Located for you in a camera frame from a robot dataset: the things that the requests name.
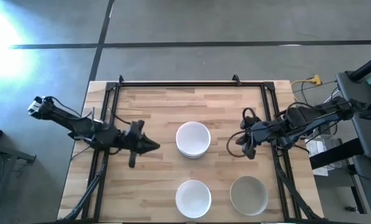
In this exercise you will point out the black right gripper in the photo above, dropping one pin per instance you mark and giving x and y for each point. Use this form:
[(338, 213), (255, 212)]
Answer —
[(266, 132)]

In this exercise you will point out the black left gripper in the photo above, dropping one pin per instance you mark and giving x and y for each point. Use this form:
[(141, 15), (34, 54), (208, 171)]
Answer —
[(134, 140)]

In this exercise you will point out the white bowl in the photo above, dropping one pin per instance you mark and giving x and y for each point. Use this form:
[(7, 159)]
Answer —
[(193, 157), (193, 199), (193, 138)]

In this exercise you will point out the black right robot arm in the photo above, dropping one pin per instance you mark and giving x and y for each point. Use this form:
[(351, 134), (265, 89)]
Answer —
[(312, 119)]

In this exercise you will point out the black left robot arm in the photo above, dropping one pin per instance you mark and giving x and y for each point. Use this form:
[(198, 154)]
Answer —
[(79, 124)]

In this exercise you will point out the pale grey bowl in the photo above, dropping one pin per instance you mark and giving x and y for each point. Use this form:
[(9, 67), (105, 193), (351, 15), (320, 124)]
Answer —
[(249, 195)]

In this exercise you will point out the black table clamp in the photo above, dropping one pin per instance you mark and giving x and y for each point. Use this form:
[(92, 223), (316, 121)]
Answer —
[(120, 79), (235, 79)]

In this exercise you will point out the translucent plastic box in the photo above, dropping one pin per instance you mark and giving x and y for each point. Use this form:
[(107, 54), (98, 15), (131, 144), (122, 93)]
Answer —
[(323, 146)]

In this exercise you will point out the yellow power plug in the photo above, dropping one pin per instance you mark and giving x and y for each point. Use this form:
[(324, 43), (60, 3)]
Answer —
[(316, 80)]

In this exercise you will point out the black pole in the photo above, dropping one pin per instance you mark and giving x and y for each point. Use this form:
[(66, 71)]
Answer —
[(368, 67)]

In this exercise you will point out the dark metal stand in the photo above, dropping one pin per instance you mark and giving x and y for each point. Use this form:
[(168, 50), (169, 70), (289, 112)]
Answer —
[(5, 152)]

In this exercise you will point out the black aluminium frame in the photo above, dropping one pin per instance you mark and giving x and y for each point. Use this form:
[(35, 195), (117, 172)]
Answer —
[(188, 84)]

